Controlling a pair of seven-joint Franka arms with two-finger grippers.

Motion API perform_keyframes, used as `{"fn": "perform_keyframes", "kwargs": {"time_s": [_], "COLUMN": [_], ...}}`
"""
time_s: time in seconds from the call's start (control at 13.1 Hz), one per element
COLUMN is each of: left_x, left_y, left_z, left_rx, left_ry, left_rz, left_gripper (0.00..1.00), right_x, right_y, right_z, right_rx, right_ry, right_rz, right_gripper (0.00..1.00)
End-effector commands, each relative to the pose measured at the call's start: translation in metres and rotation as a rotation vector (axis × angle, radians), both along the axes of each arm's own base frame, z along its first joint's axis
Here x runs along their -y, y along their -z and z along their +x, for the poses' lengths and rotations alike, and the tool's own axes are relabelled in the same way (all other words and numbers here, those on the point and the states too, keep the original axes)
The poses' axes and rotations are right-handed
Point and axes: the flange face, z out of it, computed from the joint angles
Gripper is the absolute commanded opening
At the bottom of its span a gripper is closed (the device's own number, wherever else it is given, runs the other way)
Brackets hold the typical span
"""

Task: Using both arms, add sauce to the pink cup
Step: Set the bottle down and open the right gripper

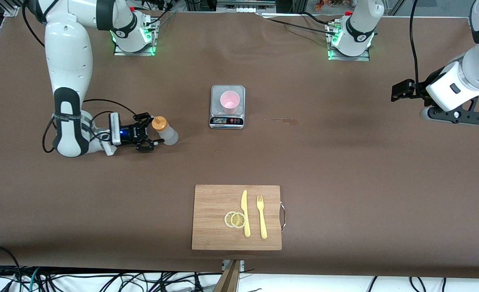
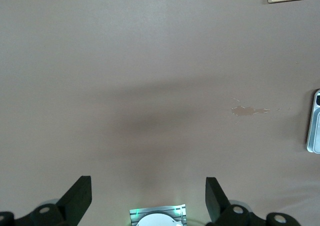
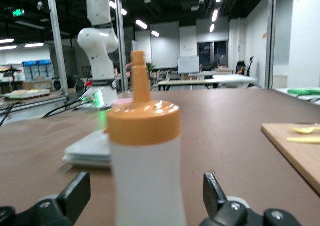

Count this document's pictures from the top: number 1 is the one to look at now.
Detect clear sauce bottle orange cap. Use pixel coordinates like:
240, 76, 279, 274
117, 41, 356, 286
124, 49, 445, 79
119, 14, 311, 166
152, 116, 179, 146

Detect pink plastic cup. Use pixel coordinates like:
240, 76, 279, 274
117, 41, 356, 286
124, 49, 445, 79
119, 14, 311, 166
220, 91, 240, 115

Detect silver kitchen scale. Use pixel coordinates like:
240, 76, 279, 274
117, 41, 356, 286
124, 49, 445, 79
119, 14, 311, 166
209, 84, 246, 130

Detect wooden cutting board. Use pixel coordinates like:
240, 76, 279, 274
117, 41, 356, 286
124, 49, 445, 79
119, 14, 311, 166
191, 185, 287, 251

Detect orange and green toys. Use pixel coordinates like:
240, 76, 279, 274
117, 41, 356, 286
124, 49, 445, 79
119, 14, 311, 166
314, 0, 353, 11

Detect yellow plastic knife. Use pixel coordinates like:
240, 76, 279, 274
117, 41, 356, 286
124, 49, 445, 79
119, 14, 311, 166
241, 190, 251, 238

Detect yellow plastic fork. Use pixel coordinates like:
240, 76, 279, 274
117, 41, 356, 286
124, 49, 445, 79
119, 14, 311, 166
256, 195, 268, 239

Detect white power strip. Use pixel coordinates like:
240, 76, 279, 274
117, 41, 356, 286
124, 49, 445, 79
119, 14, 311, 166
217, 0, 276, 13

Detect wooden beam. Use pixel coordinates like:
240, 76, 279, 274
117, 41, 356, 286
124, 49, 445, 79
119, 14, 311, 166
213, 260, 242, 292

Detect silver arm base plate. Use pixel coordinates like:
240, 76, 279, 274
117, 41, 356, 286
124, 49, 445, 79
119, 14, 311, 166
327, 20, 371, 62
113, 16, 157, 56

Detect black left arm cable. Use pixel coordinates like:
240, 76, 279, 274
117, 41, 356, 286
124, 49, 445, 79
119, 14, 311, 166
409, 0, 422, 88

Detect aluminium frame profile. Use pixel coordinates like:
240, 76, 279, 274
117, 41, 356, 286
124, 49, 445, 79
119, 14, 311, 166
2, 0, 24, 17

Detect teal cable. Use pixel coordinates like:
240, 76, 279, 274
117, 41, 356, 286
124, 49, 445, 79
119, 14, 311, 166
28, 267, 42, 292

